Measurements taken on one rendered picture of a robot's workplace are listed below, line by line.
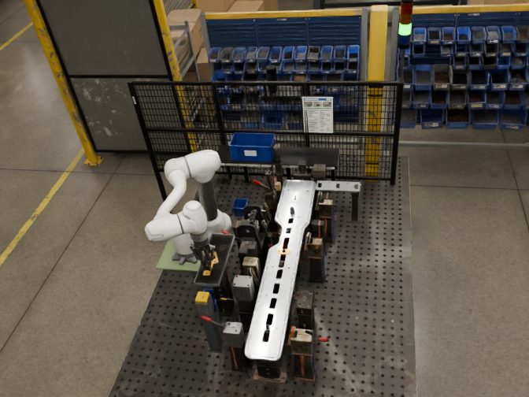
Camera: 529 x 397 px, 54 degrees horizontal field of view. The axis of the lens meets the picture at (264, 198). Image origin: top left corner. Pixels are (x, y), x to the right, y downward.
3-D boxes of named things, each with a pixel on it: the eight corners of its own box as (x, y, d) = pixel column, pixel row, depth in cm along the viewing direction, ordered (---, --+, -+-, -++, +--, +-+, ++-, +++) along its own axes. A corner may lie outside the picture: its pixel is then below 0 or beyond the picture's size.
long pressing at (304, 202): (286, 362, 248) (285, 361, 247) (240, 358, 253) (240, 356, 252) (316, 181, 349) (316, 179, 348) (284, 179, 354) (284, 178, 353)
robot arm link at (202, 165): (197, 229, 353) (227, 220, 358) (204, 247, 343) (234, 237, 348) (179, 150, 294) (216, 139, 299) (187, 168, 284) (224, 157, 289)
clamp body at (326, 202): (334, 245, 343) (334, 206, 320) (317, 244, 345) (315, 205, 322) (336, 235, 349) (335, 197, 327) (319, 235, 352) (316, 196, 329)
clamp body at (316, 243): (325, 286, 318) (324, 246, 295) (305, 283, 320) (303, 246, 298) (327, 274, 324) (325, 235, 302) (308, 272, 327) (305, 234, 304)
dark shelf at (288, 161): (337, 169, 354) (337, 166, 352) (212, 165, 373) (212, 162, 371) (340, 150, 370) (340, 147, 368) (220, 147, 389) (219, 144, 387)
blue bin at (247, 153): (272, 161, 364) (270, 146, 355) (231, 160, 370) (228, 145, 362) (276, 148, 376) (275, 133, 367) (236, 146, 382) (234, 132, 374)
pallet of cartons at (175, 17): (239, 120, 602) (226, 35, 534) (172, 122, 615) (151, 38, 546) (253, 71, 692) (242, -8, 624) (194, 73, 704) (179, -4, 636)
